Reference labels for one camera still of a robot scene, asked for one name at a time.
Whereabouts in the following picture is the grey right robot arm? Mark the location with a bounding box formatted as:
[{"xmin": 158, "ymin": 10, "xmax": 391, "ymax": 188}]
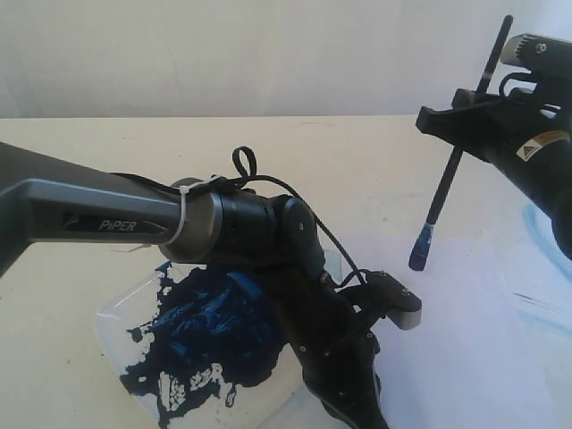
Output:
[{"xmin": 452, "ymin": 88, "xmax": 571, "ymax": 257}]

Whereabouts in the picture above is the white sheet of paper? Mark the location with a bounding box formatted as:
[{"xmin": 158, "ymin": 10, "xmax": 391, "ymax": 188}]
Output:
[{"xmin": 336, "ymin": 225, "xmax": 571, "ymax": 428}]

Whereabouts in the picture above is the black paintbrush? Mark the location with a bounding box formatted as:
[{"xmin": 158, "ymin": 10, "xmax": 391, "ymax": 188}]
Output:
[{"xmin": 408, "ymin": 14, "xmax": 514, "ymax": 272}]

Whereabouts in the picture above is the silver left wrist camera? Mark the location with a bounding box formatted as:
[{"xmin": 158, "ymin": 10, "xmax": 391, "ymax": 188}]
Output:
[{"xmin": 366, "ymin": 271, "xmax": 422, "ymax": 331}]

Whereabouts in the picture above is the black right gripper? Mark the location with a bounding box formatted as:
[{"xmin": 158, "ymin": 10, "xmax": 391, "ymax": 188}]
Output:
[{"xmin": 416, "ymin": 88, "xmax": 571, "ymax": 223}]

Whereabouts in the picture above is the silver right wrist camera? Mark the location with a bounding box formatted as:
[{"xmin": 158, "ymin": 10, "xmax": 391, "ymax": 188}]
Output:
[{"xmin": 500, "ymin": 33, "xmax": 571, "ymax": 78}]

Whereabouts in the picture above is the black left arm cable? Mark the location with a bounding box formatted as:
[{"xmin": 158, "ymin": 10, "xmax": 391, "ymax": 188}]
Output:
[{"xmin": 111, "ymin": 147, "xmax": 381, "ymax": 296}]

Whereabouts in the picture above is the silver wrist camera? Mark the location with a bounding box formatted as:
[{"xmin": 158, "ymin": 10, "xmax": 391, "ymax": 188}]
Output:
[
  {"xmin": 366, "ymin": 271, "xmax": 422, "ymax": 331},
  {"xmin": 500, "ymin": 33, "xmax": 571, "ymax": 78}
]

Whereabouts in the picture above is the white plate with blue paint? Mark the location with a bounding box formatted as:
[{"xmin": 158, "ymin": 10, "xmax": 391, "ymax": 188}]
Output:
[{"xmin": 95, "ymin": 263, "xmax": 307, "ymax": 428}]

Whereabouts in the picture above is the white zip tie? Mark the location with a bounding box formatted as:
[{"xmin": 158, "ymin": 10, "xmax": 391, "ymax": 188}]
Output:
[{"xmin": 111, "ymin": 174, "xmax": 224, "ymax": 257}]

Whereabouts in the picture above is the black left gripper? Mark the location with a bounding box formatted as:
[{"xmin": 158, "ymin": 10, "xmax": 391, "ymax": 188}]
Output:
[{"xmin": 263, "ymin": 266, "xmax": 388, "ymax": 428}]

